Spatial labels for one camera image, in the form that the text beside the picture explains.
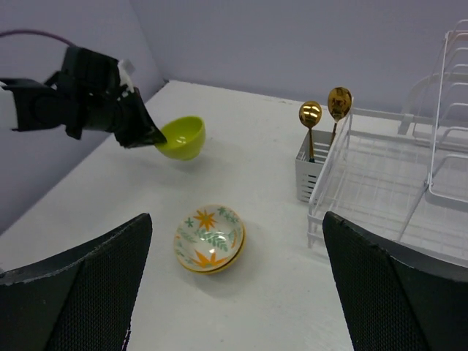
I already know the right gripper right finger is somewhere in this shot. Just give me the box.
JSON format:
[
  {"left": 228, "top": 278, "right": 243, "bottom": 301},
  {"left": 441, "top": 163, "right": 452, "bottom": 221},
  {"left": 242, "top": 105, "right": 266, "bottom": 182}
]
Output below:
[{"left": 322, "top": 211, "right": 467, "bottom": 350}]

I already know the gold spoon left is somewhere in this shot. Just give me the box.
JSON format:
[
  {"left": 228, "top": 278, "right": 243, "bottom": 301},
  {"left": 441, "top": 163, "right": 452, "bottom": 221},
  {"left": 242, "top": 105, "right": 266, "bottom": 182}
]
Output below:
[{"left": 298, "top": 100, "right": 322, "bottom": 163}]

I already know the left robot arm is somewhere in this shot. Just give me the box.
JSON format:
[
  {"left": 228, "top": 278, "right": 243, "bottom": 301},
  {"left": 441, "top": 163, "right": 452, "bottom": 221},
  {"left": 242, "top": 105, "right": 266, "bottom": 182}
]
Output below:
[{"left": 1, "top": 46, "right": 167, "bottom": 148}]

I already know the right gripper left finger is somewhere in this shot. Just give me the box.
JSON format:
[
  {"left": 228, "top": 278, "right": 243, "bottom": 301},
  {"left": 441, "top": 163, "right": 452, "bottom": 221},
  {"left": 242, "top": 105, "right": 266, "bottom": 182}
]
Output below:
[{"left": 1, "top": 214, "right": 153, "bottom": 350}]

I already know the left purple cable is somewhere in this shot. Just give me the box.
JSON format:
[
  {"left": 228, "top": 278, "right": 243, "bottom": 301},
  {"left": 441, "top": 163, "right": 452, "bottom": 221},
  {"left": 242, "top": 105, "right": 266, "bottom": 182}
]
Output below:
[{"left": 0, "top": 29, "right": 72, "bottom": 48}]

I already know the white wire dish rack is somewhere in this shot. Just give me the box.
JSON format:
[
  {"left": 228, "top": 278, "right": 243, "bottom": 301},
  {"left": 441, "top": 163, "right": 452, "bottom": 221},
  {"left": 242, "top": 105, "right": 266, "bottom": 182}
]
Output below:
[{"left": 307, "top": 20, "right": 467, "bottom": 266}]

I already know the gold spoon right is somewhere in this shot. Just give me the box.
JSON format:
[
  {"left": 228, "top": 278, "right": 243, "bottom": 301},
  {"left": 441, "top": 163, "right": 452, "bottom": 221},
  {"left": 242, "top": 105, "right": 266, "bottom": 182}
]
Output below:
[{"left": 328, "top": 86, "right": 352, "bottom": 145}]

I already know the green bowl front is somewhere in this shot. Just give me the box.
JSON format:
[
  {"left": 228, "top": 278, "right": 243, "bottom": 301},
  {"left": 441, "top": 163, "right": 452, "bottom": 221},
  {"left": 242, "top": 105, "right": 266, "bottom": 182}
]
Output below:
[{"left": 154, "top": 116, "right": 206, "bottom": 161}]

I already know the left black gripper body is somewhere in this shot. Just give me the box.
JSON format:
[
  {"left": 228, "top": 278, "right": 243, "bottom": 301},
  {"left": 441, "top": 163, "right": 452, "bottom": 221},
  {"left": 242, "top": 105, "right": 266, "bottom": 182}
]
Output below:
[{"left": 45, "top": 46, "right": 141, "bottom": 146}]

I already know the gold spoon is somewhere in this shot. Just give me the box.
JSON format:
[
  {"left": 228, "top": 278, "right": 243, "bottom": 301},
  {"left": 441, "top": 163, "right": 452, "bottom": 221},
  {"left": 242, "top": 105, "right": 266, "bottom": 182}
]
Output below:
[
  {"left": 328, "top": 86, "right": 352, "bottom": 145},
  {"left": 298, "top": 100, "right": 322, "bottom": 163}
]

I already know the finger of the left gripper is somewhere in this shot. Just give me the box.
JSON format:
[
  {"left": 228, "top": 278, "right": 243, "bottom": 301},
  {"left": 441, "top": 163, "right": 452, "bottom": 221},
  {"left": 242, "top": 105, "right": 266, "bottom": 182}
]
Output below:
[{"left": 126, "top": 88, "right": 167, "bottom": 148}]

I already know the floral white bowl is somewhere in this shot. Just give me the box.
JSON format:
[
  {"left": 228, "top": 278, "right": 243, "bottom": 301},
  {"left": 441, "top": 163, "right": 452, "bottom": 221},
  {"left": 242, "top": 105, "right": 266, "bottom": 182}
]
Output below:
[{"left": 173, "top": 205, "right": 246, "bottom": 274}]

